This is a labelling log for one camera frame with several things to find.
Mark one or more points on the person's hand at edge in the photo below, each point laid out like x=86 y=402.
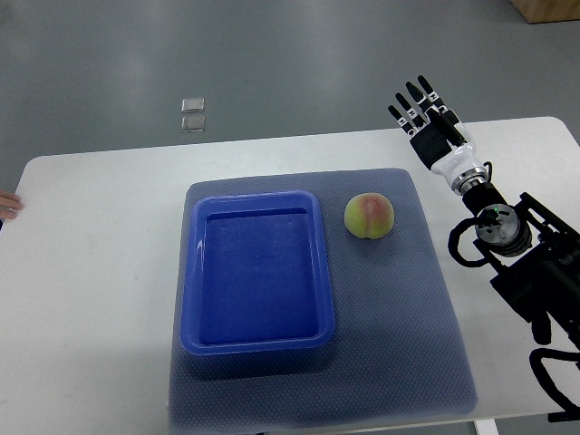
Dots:
x=10 y=205

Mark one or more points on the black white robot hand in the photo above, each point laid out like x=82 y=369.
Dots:
x=439 y=138

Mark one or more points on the green pink peach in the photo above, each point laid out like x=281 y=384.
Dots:
x=369 y=216

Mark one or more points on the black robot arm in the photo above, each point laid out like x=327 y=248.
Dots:
x=535 y=255

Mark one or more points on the lower metal floor plate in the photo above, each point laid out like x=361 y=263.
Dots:
x=193 y=123

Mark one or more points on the metal floor plate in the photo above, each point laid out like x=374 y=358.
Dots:
x=192 y=104
x=193 y=123

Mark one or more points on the upper metal floor plate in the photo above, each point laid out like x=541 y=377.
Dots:
x=192 y=104

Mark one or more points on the wooden box corner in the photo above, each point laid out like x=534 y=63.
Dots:
x=548 y=11

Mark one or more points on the blue grey mesh mat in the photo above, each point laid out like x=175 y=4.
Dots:
x=396 y=352

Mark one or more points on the blue plastic tray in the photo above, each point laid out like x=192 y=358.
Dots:
x=256 y=278

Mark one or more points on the white table leg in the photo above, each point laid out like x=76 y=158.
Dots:
x=486 y=427

